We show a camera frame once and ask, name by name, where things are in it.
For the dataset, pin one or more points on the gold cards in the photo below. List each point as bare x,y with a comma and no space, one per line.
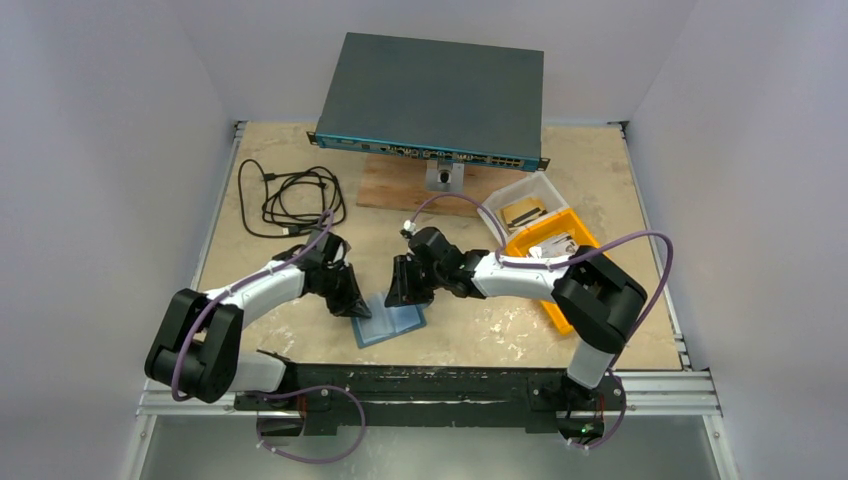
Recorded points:
522,212

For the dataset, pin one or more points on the white plastic bin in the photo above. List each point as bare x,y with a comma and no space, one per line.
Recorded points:
535,186

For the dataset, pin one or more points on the yellow bin middle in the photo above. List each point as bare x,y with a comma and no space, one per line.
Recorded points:
565,221

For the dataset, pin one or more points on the wooden board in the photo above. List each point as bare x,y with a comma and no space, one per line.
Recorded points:
396,183

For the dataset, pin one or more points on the blue card holder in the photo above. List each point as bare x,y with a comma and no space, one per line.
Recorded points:
386,323

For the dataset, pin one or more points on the aluminium frame rail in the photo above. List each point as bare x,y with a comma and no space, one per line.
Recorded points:
647,393

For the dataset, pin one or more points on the yellow bin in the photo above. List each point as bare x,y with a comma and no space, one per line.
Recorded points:
565,221
563,318

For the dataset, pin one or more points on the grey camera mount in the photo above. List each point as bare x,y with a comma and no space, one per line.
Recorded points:
444,176

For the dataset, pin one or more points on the silver items in bin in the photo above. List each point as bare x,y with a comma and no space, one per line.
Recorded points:
558,245

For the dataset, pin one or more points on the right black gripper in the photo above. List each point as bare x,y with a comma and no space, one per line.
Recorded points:
409,281

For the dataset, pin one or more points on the grey network switch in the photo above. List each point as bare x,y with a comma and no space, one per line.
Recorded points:
436,100

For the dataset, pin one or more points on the yellow bin front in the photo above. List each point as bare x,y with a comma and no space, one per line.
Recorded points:
563,318

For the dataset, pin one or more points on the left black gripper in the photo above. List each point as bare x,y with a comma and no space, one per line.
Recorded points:
350,304

